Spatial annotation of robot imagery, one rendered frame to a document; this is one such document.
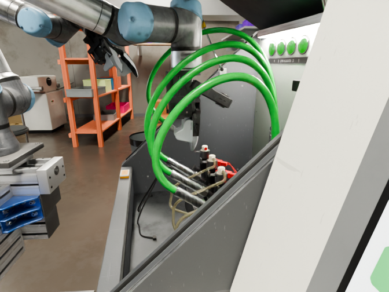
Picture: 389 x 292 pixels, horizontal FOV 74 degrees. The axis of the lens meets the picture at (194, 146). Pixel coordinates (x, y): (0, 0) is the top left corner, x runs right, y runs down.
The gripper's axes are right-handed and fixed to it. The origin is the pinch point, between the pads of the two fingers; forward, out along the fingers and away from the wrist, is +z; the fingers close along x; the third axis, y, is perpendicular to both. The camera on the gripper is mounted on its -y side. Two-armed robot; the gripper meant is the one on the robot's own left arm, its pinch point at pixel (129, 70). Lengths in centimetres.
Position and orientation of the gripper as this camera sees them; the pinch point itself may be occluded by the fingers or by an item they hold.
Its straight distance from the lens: 87.7
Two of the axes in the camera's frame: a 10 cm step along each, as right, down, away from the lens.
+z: 5.6, 8.1, -2.0
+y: -7.2, 5.9, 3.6
